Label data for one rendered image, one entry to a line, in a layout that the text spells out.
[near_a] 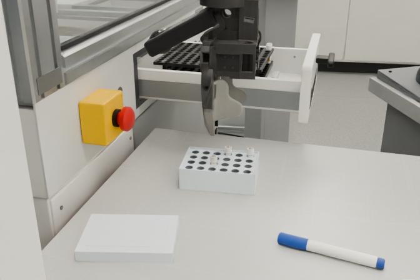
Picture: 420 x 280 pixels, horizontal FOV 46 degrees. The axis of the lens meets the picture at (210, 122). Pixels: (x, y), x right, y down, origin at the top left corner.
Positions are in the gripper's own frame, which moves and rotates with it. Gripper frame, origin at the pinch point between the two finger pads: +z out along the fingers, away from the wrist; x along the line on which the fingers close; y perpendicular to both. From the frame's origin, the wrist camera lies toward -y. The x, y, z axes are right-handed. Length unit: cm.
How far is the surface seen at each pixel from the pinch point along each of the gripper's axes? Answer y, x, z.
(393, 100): 39, 53, 13
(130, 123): -12.2, -3.1, -0.3
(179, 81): -9.1, 17.8, -0.7
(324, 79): 40, 305, 87
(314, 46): 16.7, 29.0, -6.0
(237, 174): 5.0, -3.2, 7.2
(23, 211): -1, -52, -16
